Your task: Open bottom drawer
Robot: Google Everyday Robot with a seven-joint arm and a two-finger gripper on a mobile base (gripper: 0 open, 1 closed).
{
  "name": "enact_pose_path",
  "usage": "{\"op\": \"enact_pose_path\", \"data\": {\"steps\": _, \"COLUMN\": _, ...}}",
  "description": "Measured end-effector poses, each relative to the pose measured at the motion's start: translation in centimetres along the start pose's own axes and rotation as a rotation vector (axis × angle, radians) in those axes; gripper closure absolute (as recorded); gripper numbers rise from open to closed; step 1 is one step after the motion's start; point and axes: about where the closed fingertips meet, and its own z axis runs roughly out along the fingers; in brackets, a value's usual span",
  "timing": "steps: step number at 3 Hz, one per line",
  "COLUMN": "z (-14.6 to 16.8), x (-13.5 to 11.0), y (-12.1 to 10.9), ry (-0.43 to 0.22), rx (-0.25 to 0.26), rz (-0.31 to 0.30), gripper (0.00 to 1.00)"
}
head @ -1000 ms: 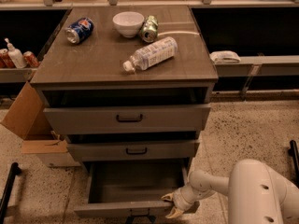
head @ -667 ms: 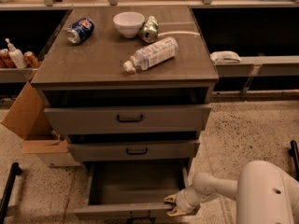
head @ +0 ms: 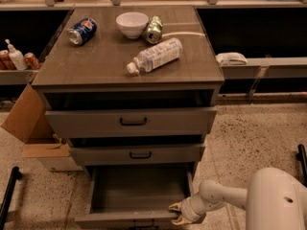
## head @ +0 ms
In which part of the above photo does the grey bottom drawer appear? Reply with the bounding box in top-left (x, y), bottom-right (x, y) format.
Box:
top-left (75, 164), bottom-right (193, 230)

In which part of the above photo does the black left base leg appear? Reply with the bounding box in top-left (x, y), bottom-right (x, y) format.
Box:
top-left (0, 167), bottom-right (22, 230)

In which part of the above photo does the grey shelf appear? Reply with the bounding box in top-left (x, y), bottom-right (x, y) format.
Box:
top-left (222, 57), bottom-right (307, 80)
top-left (0, 70), bottom-right (38, 85)

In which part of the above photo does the black right base leg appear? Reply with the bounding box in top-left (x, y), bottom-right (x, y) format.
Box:
top-left (296, 144), bottom-right (307, 185)

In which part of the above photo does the grey top drawer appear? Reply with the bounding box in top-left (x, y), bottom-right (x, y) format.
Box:
top-left (46, 107), bottom-right (217, 138)

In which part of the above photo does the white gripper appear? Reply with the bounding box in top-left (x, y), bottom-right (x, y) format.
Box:
top-left (169, 196), bottom-right (205, 225)

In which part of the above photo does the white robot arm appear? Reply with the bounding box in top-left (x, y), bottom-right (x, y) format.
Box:
top-left (169, 168), bottom-right (307, 230)

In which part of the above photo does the grey drawer cabinet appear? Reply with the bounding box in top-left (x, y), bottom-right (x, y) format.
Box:
top-left (31, 5), bottom-right (225, 177)

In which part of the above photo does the red can at edge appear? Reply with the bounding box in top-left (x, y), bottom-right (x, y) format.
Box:
top-left (0, 50), bottom-right (15, 70)

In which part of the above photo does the folded white cloth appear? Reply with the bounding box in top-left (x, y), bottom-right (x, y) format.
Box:
top-left (216, 52), bottom-right (248, 65)

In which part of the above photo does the clear plastic water bottle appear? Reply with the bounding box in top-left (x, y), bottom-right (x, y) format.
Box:
top-left (127, 37), bottom-right (183, 74)

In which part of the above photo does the grey middle drawer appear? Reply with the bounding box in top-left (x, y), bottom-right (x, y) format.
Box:
top-left (69, 144), bottom-right (204, 166)

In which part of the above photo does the grey drawer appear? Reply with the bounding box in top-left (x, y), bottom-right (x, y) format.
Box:
top-left (75, 164), bottom-right (193, 230)
top-left (46, 107), bottom-right (217, 138)
top-left (69, 144), bottom-right (204, 166)

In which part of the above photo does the grey right shelf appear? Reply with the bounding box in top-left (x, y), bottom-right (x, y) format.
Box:
top-left (222, 57), bottom-right (307, 80)

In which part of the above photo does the white bowl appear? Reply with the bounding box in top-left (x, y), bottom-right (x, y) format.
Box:
top-left (116, 11), bottom-right (149, 39)

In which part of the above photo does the white pump bottle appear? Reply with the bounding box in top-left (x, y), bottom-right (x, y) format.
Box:
top-left (5, 39), bottom-right (28, 70)

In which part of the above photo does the open cardboard box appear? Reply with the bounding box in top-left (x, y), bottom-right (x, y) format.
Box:
top-left (1, 84), bottom-right (83, 172)

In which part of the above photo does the green soda can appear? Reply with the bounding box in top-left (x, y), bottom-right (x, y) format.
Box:
top-left (143, 15), bottom-right (163, 44)

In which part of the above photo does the red soda can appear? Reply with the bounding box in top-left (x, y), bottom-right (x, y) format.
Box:
top-left (24, 53), bottom-right (41, 70)

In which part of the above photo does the blue pepsi can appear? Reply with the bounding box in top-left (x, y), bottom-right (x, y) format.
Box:
top-left (67, 17), bottom-right (97, 46)

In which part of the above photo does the black base leg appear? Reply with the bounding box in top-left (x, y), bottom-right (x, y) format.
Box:
top-left (0, 167), bottom-right (22, 230)
top-left (296, 144), bottom-right (307, 185)

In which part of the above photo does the grey left shelf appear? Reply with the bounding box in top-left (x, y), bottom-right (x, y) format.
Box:
top-left (0, 70), bottom-right (38, 85)

